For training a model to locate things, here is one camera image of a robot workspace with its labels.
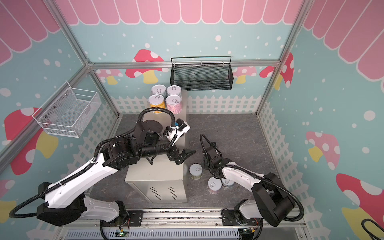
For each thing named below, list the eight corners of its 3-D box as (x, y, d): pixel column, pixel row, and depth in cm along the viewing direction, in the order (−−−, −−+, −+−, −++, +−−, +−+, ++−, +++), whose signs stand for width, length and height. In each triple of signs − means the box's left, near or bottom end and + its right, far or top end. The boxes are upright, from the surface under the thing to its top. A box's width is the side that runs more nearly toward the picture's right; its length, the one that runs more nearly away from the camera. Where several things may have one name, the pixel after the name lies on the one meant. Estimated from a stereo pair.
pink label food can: (207, 194, 84) (208, 190, 79) (207, 180, 89) (208, 176, 84) (221, 194, 84) (222, 190, 79) (219, 180, 89) (221, 176, 84)
